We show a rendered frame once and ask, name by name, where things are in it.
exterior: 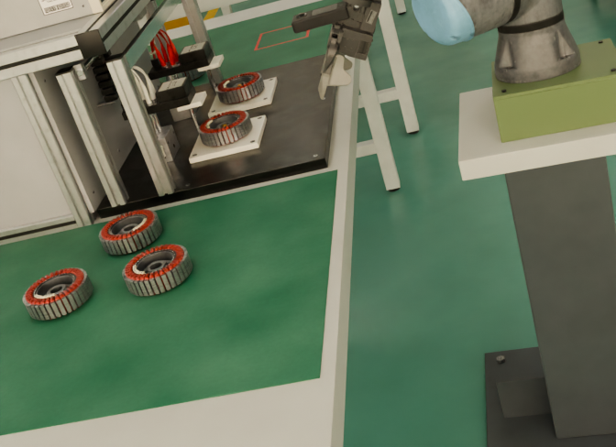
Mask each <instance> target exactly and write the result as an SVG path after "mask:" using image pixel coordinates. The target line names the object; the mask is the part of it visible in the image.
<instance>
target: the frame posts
mask: <svg viewBox="0 0 616 447"><path fill-rule="evenodd" d="M181 2H182V5H183V8H184V11H185V13H186V16H187V18H188V21H189V24H190V27H191V30H192V34H193V36H194V39H195V42H196V44H197V43H201V42H205V41H208V42H209V44H210V47H211V49H212V50H213V53H214V57H215V52H214V49H213V47H212V44H211V41H210V39H209V36H208V33H207V30H206V27H205V24H204V20H203V17H202V14H201V11H200V8H199V6H198V3H197V0H181ZM145 8H146V10H147V13H146V14H145V16H146V19H147V21H148V20H149V18H150V17H151V16H152V14H153V13H154V12H155V11H156V9H157V8H158V6H157V3H156V0H153V1H149V2H148V4H147V5H146V6H145ZM154 41H155V43H156V46H157V49H158V50H159V52H160V54H161V56H162V58H163V55H162V51H161V46H160V41H159V39H158V38H157V36H155V38H154ZM163 59H164V58H163ZM105 63H106V65H107V68H108V70H109V72H110V74H111V77H112V79H113V82H114V84H115V87H116V90H117V92H118V95H119V97H120V100H121V102H122V105H123V106H124V109H125V111H126V115H127V118H128V120H129V123H130V124H131V127H132V129H133V132H134V134H135V137H136V139H137V142H138V145H139V147H140V150H141V152H142V155H143V157H144V159H145V161H146V164H147V166H148V170H149V173H150V175H151V178H152V179H153V182H154V184H155V187H156V189H157V192H158V194H159V196H163V195H165V193H168V194H172V193H174V189H176V185H175V182H174V180H173V177H172V176H171V171H170V169H169V166H168V164H167V161H166V159H165V157H164V154H163V152H162V149H161V147H160V143H159V141H158V138H157V136H156V133H155V131H154V128H153V125H152V123H151V121H150V119H149V115H148V112H147V109H146V107H145V105H144V103H143V100H142V98H141V95H140V92H139V90H138V87H137V84H136V81H135V79H134V76H133V74H132V71H131V70H130V67H129V64H128V62H127V58H126V55H125V52H123V53H119V54H116V55H112V56H109V57H108V59H107V60H106V61H105ZM210 70H211V73H212V75H213V78H214V83H220V82H222V80H223V76H222V73H221V71H220V68H219V67H217V68H213V69H210ZM55 76H56V78H57V80H58V82H59V85H60V87H61V90H62V92H63V94H64V97H65V99H66V101H67V104H68V106H69V107H70V110H71V113H72V116H73V118H74V120H75V123H76V125H77V126H78V129H79V131H80V133H81V136H82V139H83V142H84V144H85V145H86V148H87V150H88V152H89V155H90V157H91V159H92V162H93V164H94V167H95V169H96V171H97V174H98V176H99V178H100V181H101V182H102V184H103V187H104V190H105V193H106V195H107V197H108V200H109V201H110V203H111V206H112V207H116V206H117V205H118V204H120V205H124V204H126V203H127V200H128V199H129V196H128V194H127V190H126V188H125V185H124V183H123V181H122V179H121V177H120V174H119V172H118V169H117V167H116V164H115V162H114V159H113V157H112V155H111V152H110V150H109V147H108V145H107V144H106V141H105V137H104V135H103V133H102V130H101V128H100V126H99V124H98V122H97V119H96V117H95V114H94V111H93V108H92V107H91V104H90V102H89V100H88V97H87V95H86V93H85V90H84V88H83V85H82V83H81V81H79V80H78V78H77V75H76V73H75V70H74V68H73V67H72V66H71V67H67V68H63V69H59V70H58V72H57V73H56V74H55Z"/></svg>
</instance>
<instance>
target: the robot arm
mask: <svg viewBox="0 0 616 447"><path fill-rule="evenodd" d="M355 5H358V7H355ZM380 8H381V0H343V1H342V2H339V3H336V4H332V5H327V6H324V7H320V8H317V9H314V10H311V11H308V12H304V13H300V14H298V15H295V16H293V19H292V22H291V26H292V29H293V32H294V33H300V32H304V31H307V30H310V29H313V28H317V27H322V26H325V25H329V24H332V26H331V30H330V34H329V38H328V41H327V50H326V53H325V57H324V63H323V67H322V70H321V74H320V75H321V80H320V83H319V86H318V92H319V95H320V98H321V99H324V96H325V90H326V87H327V86H346V85H349V84H350V83H351V76H350V75H349V74H348V73H347V72H346V71H345V70H349V69H351V68H352V65H353V64H352V62H351V61H350V60H349V59H347V58H346V57H345V54H346V55H347V56H348V57H352V58H356V59H360V60H366V59H367V56H368V53H369V47H370V46H371V42H373V39H372V38H373V34H374V32H375V28H376V23H377V20H378V16H379V13H380ZM412 9H413V12H414V15H415V17H416V19H417V21H418V23H419V25H420V26H421V28H422V29H423V31H424V32H425V33H426V34H427V35H428V37H430V38H431V39H432V40H434V41H435V42H437V43H439V44H442V45H447V46H450V45H455V44H457V43H459V42H462V41H469V40H471V39H473V38H474V37H475V36H478V35H480V34H483V33H485V32H487V31H490V30H492V29H494V28H496V27H497V28H498V33H499V37H498V44H497V50H496V57H495V63H494V69H495V74H496V78H497V80H499V81H500V82H507V83H527V82H539V81H543V80H547V79H551V78H555V77H557V76H560V75H563V74H565V73H568V72H570V71H572V70H574V69H575V68H576V67H577V66H578V65H579V64H580V62H581V59H580V53H579V48H578V45H577V43H576V41H575V40H574V38H573V36H572V35H571V33H570V31H569V29H568V27H567V24H566V21H565V18H564V11H563V5H562V0H412Z"/></svg>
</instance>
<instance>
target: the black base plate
mask: <svg viewBox="0 0 616 447"><path fill-rule="evenodd" d="M324 59H325V54H324V55H320V56H316V57H312V58H309V59H305V60H298V61H295V62H291V63H287V64H283V65H280V66H276V67H272V68H268V69H265V70H261V71H254V72H256V73H260V74H261V76H262V79H263V80H267V79H270V78H274V77H277V81H278V82H277V85H276V89H275V93H274V95H273V99H272V102H271V104H268V105H264V106H261V107H257V108H252V109H248V110H245V111H246V112H248V114H249V117H250V118H254V117H258V116H262V115H265V116H266V117H267V122H266V124H265V128H264V132H263V135H262V138H261V141H260V145H259V147H258V148H254V149H250V150H246V151H242V152H238V153H235V154H230V155H226V156H222V157H218V158H211V159H207V160H203V161H199V162H195V163H190V161H189V157H190V155H191V153H192V151H193V147H194V145H195V143H196V140H197V138H198V136H199V135H198V132H197V130H196V127H195V124H194V121H193V118H188V119H184V120H181V121H177V122H174V121H173V118H172V115H171V111H170V110H167V111H162V112H158V113H156V115H157V117H158V119H159V123H160V126H161V127H163V126H166V125H172V127H173V129H174V132H175V135H176V137H177V139H178V142H179V144H180V148H179V150H178V152H177V154H176V156H175V159H174V160H173V161H170V162H167V164H168V166H169V169H170V173H171V176H172V177H173V180H174V182H175V185H176V189H174V193H172V194H168V193H165V195H163V196H159V194H158V192H157V189H156V187H155V184H154V182H153V179H152V178H151V175H150V173H149V169H148V166H147V164H146V161H145V159H144V157H143V155H142V152H141V150H140V147H139V145H138V142H136V144H135V145H134V146H133V148H132V149H131V151H130V153H129V155H128V156H127V158H126V160H125V162H124V164H123V166H122V167H121V169H120V170H119V174H120V177H121V179H122V181H123V183H124V185H125V188H126V191H127V194H128V196H129V199H128V200H127V203H126V204H124V205H120V204H118V205H117V206H116V207H112V206H111V203H110V201H109V200H108V197H107V195H105V196H104V198H103V199H102V201H101V203H100V205H99V206H98V208H97V210H96V211H97V212H98V214H99V216H100V219H103V218H107V217H111V216H115V215H119V214H123V213H129V212H133V211H137V210H144V209H147V208H151V207H156V206H160V205H164V204H168V203H173V202H179V201H184V200H188V199H192V198H196V197H201V196H204V195H208V194H213V193H217V192H221V191H229V190H233V189H236V188H241V187H245V186H249V185H253V184H258V183H261V182H266V181H270V180H277V179H281V178H286V177H290V176H294V175H298V174H302V173H306V172H310V171H315V170H319V169H326V168H328V159H329V151H330V143H331V135H332V125H333V117H334V109H335V100H336V86H327V87H326V90H325V94H324V99H321V98H320V95H319V92H318V86H319V83H320V80H321V75H320V74H321V70H322V67H323V63H324ZM194 89H195V91H196V93H201V92H206V94H207V96H206V98H205V100H204V102H203V105H202V106H199V107H198V109H197V111H196V114H195V116H196V119H197V122H198V125H199V126H200V125H201V124H202V123H203V122H204V121H205V120H207V119H208V118H209V116H208V113H209V111H210V109H211V107H212V104H213V102H214V100H215V97H216V95H215V91H214V88H213V85H211V84H210V83H207V84H203V85H199V86H195V87H194Z"/></svg>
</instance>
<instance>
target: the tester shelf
mask: <svg viewBox="0 0 616 447"><path fill-rule="evenodd" d="M149 1H150V0H115V1H114V2H113V3H112V4H111V5H110V6H109V7H107V8H106V10H105V11H104V12H101V13H97V14H92V15H89V16H83V17H79V18H75V19H73V20H69V21H65V22H62V23H59V24H55V25H52V26H48V27H43V28H39V29H35V30H32V31H29V32H25V33H22V34H18V35H14V36H12V37H8V38H2V39H0V81H3V80H7V79H11V78H14V77H17V76H21V75H25V74H29V73H31V72H35V71H42V70H46V69H48V68H52V67H56V66H60V65H63V64H66V63H70V62H74V61H77V60H83V59H88V58H91V57H95V56H99V55H102V54H105V53H107V51H108V50H110V49H111V47H112V46H113V45H114V44H115V43H116V41H117V40H118V39H119V38H120V36H121V35H122V34H123V33H124V32H125V30H126V29H127V28H128V27H129V25H130V24H131V23H132V22H133V21H134V19H135V18H136V17H137V16H138V14H139V13H140V12H141V11H142V10H143V8H144V7H145V6H146V5H147V4H148V2H149Z"/></svg>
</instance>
